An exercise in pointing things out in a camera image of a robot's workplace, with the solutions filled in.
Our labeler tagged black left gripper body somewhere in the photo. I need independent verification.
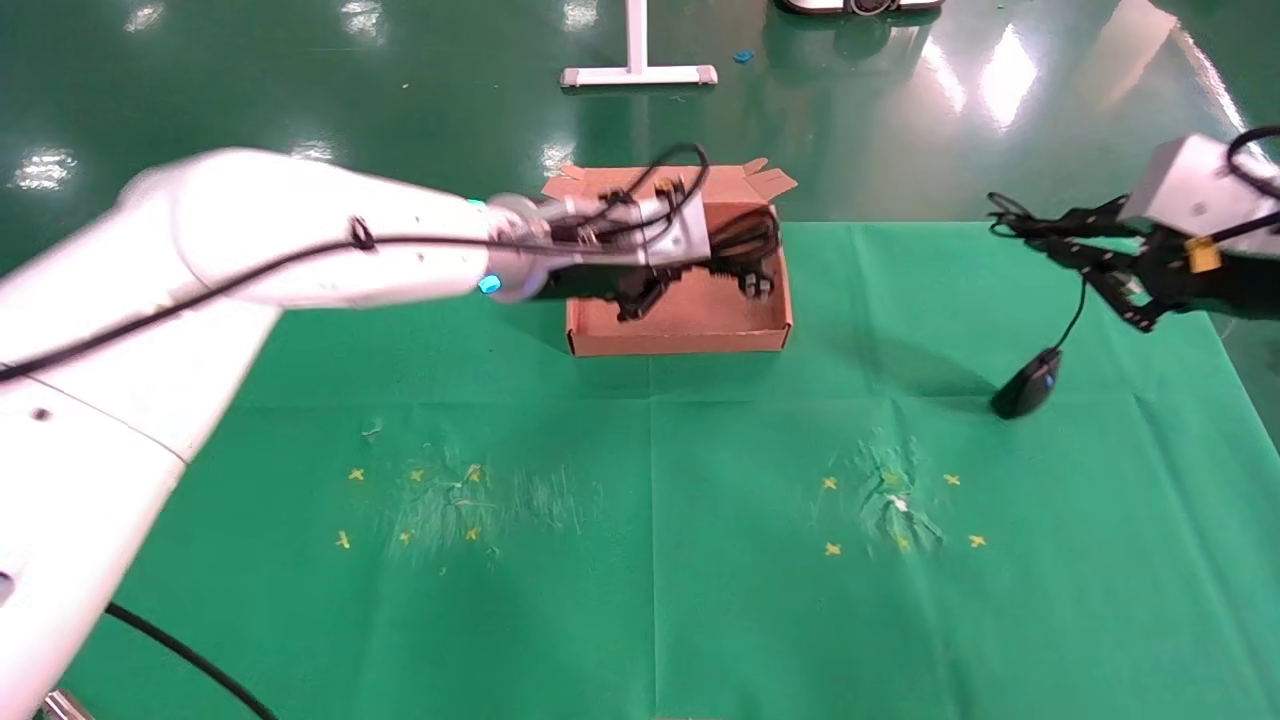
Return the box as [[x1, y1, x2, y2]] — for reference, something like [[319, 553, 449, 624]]
[[545, 258, 716, 299]]

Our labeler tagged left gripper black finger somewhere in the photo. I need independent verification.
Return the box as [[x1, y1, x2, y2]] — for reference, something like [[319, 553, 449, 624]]
[[615, 262, 746, 323]]

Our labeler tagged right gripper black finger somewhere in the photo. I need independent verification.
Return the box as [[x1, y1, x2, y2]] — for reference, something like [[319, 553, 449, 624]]
[[1040, 240, 1166, 333], [1010, 198, 1151, 241]]

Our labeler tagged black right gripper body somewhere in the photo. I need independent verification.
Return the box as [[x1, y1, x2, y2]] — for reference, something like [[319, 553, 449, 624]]
[[1140, 232, 1280, 323]]

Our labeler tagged black power cable with plug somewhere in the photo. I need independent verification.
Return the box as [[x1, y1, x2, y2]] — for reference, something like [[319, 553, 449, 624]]
[[705, 205, 783, 301]]

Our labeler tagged black wired computer mouse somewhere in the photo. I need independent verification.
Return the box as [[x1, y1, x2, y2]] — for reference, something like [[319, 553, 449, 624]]
[[985, 190, 1091, 421]]

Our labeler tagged open brown cardboard box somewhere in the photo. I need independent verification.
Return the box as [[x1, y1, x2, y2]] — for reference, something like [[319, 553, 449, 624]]
[[542, 158, 799, 358]]

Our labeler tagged green table cloth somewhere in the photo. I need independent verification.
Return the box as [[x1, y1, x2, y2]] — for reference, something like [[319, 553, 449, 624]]
[[55, 220, 1280, 720]]

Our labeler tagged white stand base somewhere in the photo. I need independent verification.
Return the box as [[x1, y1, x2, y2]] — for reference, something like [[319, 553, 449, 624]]
[[560, 0, 719, 91]]

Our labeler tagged dark grey machine base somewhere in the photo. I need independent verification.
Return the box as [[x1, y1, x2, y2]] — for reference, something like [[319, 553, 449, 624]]
[[778, 0, 946, 19]]

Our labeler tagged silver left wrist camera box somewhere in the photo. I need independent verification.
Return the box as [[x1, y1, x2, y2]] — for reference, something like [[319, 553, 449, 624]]
[[640, 190, 713, 269]]

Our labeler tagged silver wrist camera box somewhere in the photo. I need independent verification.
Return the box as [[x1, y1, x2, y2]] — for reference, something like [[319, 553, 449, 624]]
[[640, 190, 713, 269], [1118, 133, 1280, 259]]

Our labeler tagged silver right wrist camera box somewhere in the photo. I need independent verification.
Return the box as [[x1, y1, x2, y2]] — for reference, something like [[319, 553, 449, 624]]
[[1118, 133, 1280, 259]]

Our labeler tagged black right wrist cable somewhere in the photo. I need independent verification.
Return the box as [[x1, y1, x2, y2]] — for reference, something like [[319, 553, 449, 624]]
[[1225, 123, 1280, 246]]

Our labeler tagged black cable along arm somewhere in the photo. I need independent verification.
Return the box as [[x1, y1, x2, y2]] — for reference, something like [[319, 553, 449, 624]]
[[0, 143, 713, 383]]

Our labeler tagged black cable below arm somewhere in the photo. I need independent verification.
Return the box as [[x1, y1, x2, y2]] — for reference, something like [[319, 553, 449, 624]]
[[105, 603, 281, 720]]

